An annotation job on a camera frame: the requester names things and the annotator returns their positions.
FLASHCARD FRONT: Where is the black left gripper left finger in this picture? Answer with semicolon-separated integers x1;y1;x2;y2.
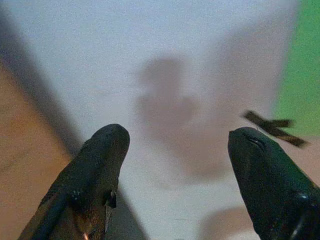
18;123;131;240

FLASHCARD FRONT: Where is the green wall sheet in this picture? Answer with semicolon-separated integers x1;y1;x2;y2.
272;0;320;138

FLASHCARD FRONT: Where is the black tape scrap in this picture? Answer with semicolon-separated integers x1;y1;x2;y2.
241;109;310;148

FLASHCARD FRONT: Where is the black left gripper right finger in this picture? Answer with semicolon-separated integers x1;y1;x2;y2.
227;126;320;240

